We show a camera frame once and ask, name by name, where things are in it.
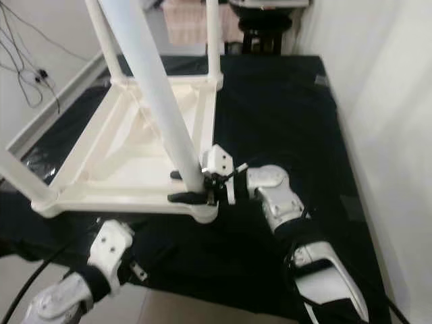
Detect white plastic table leg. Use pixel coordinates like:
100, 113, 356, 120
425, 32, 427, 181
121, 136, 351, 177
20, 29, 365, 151
98, 0, 207, 193
206, 0, 225, 88
0, 148, 58, 217
84, 0, 129, 85

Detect black tablecloth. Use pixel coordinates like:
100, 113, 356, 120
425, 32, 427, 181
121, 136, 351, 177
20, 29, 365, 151
0, 54, 379, 324

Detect clear plastic bag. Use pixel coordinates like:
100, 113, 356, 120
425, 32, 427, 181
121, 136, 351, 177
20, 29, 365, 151
24, 145, 68, 183

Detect black round stool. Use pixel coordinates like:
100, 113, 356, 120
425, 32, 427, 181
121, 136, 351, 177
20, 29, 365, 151
240, 13, 294, 56

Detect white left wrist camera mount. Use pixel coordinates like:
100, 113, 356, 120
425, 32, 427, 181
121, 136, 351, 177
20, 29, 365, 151
88, 219, 134, 294

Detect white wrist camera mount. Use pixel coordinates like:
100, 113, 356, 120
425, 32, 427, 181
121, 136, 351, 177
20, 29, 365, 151
88, 219, 134, 294
202, 144, 237, 203

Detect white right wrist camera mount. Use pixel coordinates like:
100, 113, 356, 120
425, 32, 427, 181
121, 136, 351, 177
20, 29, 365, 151
202, 144, 237, 203

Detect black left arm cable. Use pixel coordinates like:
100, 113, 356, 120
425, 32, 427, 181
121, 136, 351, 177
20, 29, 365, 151
3, 243, 88, 324

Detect black wall cable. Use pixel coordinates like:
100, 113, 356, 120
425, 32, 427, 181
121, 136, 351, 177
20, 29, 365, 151
0, 3, 61, 112

